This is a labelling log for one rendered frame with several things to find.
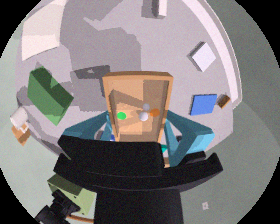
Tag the white mug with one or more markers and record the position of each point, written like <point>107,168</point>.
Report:
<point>19,117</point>

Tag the white flat rectangular box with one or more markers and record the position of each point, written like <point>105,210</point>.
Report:
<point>203,56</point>

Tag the teal flat rectangular slab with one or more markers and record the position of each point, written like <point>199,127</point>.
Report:
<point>164,147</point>

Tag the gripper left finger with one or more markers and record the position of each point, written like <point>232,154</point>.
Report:
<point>87,129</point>

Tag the wooden ball maze tray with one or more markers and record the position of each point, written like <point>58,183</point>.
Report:
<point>138,103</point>

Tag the blue flat square pad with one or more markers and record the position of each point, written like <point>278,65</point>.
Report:
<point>203,104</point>

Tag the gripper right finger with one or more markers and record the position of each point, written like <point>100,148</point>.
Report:
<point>195,137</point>

